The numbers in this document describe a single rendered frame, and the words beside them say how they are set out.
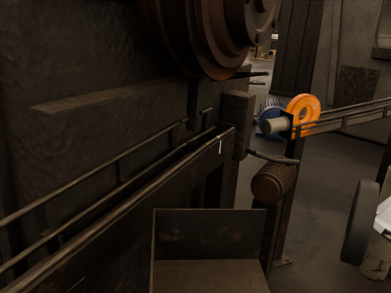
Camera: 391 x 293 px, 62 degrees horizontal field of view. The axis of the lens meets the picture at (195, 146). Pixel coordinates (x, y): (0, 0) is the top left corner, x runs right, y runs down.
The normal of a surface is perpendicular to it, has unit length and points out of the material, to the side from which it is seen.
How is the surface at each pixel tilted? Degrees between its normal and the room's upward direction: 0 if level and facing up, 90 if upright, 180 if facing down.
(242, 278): 5
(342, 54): 90
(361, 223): 63
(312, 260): 0
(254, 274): 5
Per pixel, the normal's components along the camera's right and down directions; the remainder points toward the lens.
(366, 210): -0.30, -0.43
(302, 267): 0.07, -0.93
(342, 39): -0.69, 0.23
